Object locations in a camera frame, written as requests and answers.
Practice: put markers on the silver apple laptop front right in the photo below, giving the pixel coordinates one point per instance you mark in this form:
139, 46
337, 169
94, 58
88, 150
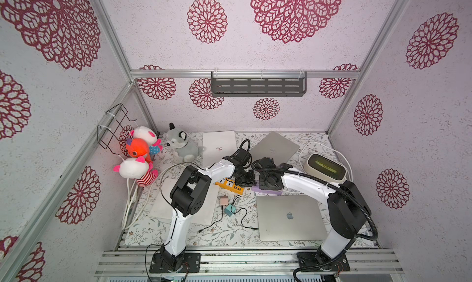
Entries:
289, 218

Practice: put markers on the cream box with green display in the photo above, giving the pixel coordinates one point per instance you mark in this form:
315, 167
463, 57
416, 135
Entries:
325, 169

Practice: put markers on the silver laptop rear right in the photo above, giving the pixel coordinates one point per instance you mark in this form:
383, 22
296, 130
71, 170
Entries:
274, 146

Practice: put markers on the white laptop front left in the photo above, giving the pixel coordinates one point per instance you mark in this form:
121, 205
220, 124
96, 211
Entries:
162, 210

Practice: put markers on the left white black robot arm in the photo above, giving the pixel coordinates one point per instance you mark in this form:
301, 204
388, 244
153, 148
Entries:
187, 198

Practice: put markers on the grey husky plush toy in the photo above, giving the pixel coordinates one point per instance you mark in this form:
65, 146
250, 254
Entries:
183, 147

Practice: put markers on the white laptop with red logo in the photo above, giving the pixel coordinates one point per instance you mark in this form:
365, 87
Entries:
218, 145

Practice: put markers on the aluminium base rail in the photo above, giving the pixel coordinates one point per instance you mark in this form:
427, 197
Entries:
204, 262

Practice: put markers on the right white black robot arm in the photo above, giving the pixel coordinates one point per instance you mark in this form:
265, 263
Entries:
349, 214

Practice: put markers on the grey metal wall shelf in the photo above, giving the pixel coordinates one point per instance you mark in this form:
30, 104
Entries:
258, 87

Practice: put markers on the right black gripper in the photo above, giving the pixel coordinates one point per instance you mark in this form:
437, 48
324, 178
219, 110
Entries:
265, 182

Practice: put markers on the purple power strip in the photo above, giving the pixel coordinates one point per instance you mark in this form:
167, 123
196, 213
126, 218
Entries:
258, 191

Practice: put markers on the white plush striped legs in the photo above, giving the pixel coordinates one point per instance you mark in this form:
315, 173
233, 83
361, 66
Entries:
139, 170

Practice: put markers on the black wire wall basket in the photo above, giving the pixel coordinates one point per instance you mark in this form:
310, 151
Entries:
114, 135

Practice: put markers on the white pink plush upper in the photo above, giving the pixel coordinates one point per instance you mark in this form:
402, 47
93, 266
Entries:
146, 134

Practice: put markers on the orange power strip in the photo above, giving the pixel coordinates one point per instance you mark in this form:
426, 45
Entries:
230, 185

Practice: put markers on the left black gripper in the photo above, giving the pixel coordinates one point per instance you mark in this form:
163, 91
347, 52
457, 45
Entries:
251, 182

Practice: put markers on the teal charger plug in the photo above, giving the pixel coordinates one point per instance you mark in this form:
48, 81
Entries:
230, 210

